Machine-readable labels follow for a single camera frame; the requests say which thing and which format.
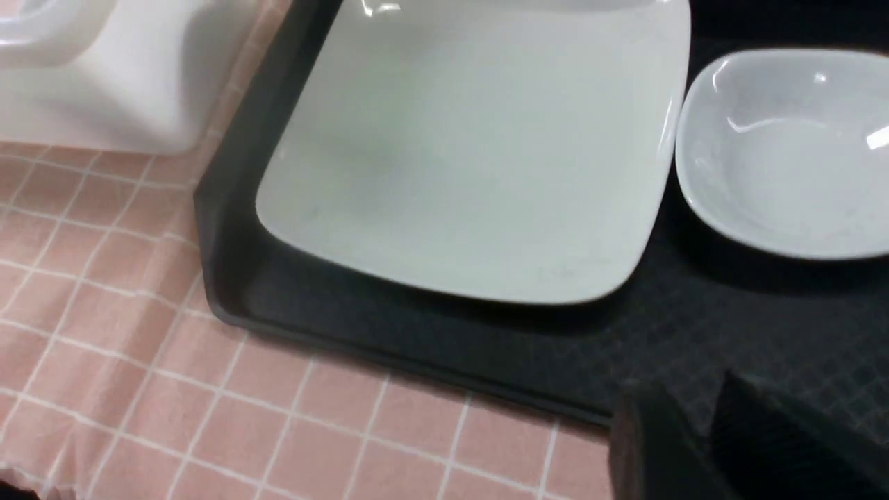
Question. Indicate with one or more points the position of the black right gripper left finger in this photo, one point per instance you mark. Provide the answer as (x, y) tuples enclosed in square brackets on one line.
[(656, 453)]

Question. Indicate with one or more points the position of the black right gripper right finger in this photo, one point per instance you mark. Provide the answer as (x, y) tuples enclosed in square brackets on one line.
[(770, 445)]

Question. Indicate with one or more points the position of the white oval bowl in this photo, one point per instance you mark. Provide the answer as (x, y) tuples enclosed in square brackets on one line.
[(785, 151)]

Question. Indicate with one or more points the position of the white square rice plate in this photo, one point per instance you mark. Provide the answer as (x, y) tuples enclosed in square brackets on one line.
[(512, 151)]

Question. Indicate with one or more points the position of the black serving tray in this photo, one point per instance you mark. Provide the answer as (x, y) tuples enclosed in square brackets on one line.
[(696, 305)]

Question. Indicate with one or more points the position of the pink checkered tablecloth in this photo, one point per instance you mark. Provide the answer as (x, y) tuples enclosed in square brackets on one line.
[(119, 383)]

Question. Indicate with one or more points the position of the large white plastic bin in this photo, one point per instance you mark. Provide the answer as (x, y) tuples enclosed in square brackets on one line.
[(131, 76)]

